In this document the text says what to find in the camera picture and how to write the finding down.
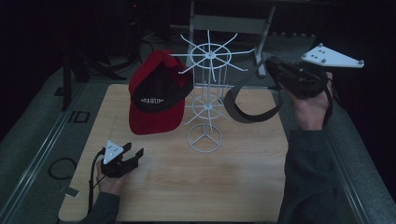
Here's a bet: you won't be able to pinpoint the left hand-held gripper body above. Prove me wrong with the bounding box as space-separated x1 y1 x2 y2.
100 139 139 179

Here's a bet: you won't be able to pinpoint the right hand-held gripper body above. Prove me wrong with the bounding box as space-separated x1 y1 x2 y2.
274 43 365 100

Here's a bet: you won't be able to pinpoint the red baseball cap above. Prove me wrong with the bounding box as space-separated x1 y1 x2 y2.
128 49 195 136

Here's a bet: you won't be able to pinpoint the gray sun visor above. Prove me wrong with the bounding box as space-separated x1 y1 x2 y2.
222 58 285 124

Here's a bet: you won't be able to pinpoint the white wire hat rack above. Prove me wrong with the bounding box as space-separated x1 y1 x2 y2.
169 29 256 154

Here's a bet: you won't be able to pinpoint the person's left hand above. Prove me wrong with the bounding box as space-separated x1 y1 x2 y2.
95 160 133 197

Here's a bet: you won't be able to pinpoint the person's right hand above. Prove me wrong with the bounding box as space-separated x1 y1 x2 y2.
279 71 334 132

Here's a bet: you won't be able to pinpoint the gray tape piece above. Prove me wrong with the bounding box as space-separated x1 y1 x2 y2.
58 185 80 198

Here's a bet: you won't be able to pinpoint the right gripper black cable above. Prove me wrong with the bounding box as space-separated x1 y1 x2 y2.
320 73 334 127

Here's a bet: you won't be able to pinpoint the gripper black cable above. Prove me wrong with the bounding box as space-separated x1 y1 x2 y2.
320 73 334 127
87 147 106 216

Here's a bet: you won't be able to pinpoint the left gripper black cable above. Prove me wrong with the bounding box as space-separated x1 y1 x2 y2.
87 147 106 216

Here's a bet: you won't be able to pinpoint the black cable loop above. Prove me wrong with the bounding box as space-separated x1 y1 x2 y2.
48 157 78 181

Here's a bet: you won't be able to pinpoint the black floor cables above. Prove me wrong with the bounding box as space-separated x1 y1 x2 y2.
135 36 155 63

